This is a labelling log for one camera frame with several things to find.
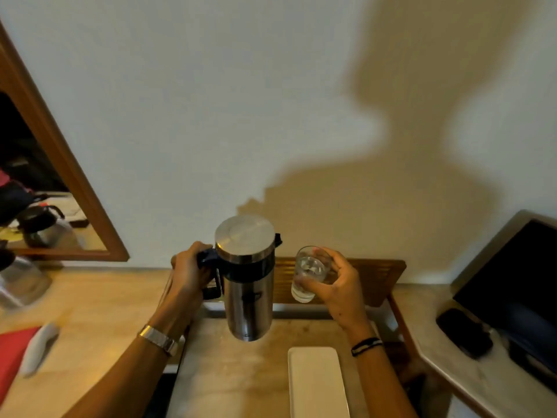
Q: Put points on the person's right hand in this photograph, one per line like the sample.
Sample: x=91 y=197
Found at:
x=341 y=291

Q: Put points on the person's left hand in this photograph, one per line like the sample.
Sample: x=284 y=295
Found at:
x=187 y=274

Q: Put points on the person's left thumb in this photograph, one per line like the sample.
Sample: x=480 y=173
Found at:
x=198 y=248

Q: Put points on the person's right thumb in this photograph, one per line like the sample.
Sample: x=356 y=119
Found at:
x=313 y=286

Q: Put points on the clear drinking glass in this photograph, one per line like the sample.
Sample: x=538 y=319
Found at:
x=309 y=274

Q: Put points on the stainless steel thermos jug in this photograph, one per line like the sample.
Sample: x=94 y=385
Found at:
x=246 y=278

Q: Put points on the person's right forearm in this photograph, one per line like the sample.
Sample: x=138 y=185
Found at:
x=378 y=374

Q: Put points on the person's left forearm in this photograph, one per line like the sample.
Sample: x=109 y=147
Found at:
x=130 y=370

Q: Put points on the brown wooden chair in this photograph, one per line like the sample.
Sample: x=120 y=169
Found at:
x=348 y=282

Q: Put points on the black and white wristband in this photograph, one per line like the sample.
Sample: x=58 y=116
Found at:
x=366 y=346

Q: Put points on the white rectangular tray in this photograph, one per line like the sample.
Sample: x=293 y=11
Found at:
x=316 y=383

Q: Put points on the silver metal wristwatch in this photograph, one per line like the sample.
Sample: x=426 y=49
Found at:
x=159 y=339

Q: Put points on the black smartphone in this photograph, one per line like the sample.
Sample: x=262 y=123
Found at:
x=464 y=333

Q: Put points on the wooden framed mirror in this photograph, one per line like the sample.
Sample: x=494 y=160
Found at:
x=52 y=169

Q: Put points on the glass jug with black lid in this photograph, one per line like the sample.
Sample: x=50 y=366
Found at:
x=19 y=276

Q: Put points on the white remote control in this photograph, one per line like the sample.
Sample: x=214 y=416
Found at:
x=38 y=348

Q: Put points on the black television screen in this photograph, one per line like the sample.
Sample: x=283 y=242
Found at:
x=513 y=291

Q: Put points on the red cloth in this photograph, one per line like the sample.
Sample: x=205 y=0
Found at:
x=12 y=361

